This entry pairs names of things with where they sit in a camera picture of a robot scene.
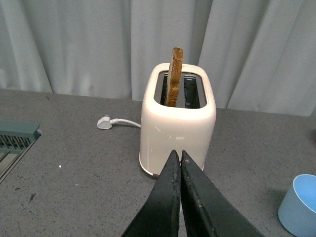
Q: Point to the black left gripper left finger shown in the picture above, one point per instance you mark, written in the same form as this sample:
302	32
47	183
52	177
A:
159	216

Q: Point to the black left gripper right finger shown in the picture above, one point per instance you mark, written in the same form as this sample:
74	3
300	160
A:
207	213

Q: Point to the blue cup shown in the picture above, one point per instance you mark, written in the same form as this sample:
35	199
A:
297	212

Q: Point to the cream white toaster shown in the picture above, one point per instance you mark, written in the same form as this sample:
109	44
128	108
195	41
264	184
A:
164	129

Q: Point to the white power plug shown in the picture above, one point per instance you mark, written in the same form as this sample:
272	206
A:
104	123

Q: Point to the toasted bread slice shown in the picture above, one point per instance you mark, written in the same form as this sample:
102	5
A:
173	78

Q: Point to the green dish rack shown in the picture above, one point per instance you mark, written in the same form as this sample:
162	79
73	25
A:
16	138

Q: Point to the grey curtain backdrop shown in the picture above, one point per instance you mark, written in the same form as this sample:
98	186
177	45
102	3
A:
260	55

